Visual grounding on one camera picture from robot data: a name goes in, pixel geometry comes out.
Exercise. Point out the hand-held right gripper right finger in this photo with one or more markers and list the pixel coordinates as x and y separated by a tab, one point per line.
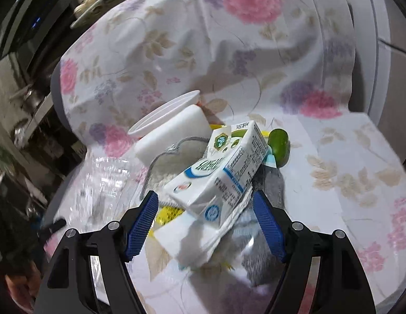
268	225

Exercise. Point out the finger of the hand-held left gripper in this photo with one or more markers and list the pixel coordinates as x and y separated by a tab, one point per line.
54	226

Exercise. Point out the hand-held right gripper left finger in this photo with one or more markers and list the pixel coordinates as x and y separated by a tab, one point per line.
142	225

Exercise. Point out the white blue milk carton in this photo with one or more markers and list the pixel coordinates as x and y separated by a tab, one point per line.
219	170

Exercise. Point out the yellow wrapper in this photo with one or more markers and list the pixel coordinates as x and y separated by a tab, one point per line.
168	216

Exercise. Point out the white tissue paper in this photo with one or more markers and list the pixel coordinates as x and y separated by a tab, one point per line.
190	245

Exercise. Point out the clear plastic bag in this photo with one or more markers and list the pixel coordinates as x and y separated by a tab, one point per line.
101	183

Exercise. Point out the small blue white packet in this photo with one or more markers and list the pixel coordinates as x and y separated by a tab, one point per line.
269	160

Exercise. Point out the white knitted cloth grey edge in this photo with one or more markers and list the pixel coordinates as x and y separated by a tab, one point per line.
176	166

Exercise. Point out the green fruit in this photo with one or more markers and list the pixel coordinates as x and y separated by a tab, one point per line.
278	147

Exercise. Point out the white plastic cup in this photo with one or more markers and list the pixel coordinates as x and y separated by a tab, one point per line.
176	130
172	107

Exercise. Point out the cluttered dark shelf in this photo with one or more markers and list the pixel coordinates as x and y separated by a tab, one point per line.
42	104

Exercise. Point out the floral printed cloth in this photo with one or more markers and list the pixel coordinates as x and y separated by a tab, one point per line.
222	39

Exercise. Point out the black television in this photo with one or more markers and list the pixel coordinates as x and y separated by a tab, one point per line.
29	23

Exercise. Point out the metal rack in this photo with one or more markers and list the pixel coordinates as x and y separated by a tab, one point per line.
101	0

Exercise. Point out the white appliance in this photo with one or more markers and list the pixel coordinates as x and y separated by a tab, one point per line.
379	13

